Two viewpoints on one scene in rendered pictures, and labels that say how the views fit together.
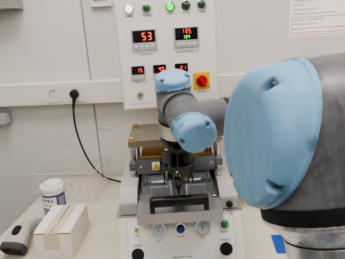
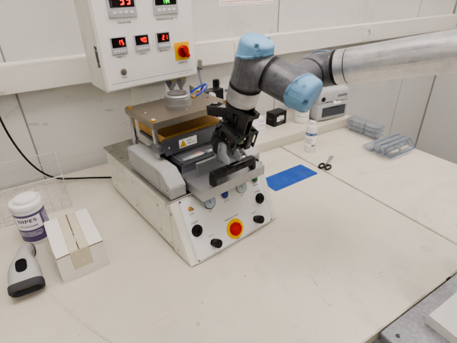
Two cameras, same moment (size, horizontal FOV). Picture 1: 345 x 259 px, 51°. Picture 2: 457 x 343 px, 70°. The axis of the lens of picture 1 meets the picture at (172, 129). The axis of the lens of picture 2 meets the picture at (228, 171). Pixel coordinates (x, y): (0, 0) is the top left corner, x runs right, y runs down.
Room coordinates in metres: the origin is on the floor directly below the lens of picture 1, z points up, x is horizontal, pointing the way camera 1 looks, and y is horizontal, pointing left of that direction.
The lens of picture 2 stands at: (0.23, 0.48, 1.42)
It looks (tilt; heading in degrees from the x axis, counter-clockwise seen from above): 30 degrees down; 322
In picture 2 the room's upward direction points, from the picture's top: 1 degrees counter-clockwise
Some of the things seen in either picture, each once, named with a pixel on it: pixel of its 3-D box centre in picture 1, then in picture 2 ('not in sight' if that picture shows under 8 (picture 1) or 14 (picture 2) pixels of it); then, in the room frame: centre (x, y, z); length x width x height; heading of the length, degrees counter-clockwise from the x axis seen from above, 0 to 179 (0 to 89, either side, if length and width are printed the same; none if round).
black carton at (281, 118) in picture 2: not in sight; (276, 117); (1.33, -0.70, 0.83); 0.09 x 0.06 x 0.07; 90
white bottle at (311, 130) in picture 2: not in sight; (311, 136); (1.07, -0.66, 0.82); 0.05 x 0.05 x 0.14
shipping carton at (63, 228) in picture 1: (62, 229); (75, 243); (1.06, 0.38, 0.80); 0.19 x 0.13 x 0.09; 173
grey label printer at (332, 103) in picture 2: not in sight; (319, 98); (1.28, -0.99, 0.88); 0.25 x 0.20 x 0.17; 167
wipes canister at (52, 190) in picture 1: (54, 199); (31, 217); (1.23, 0.46, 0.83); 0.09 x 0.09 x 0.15
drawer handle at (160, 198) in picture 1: (179, 203); (233, 169); (0.83, -0.01, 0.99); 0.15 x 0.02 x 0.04; 91
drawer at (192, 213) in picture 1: (177, 186); (204, 158); (0.97, 0.00, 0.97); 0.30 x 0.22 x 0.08; 1
